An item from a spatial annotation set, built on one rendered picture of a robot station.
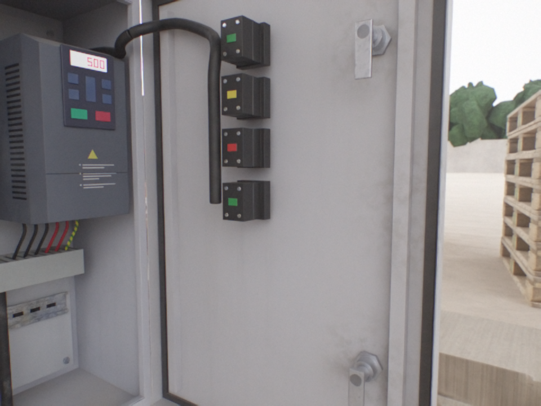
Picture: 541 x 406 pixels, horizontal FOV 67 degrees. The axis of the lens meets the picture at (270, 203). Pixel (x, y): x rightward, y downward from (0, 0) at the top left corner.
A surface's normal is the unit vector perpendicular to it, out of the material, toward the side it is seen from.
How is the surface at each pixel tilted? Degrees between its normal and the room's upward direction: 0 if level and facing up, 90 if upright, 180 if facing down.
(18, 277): 90
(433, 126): 90
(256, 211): 90
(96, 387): 0
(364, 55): 90
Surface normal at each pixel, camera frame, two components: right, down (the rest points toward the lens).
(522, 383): -0.56, 0.10
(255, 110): 0.83, 0.05
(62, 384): 0.00, -1.00
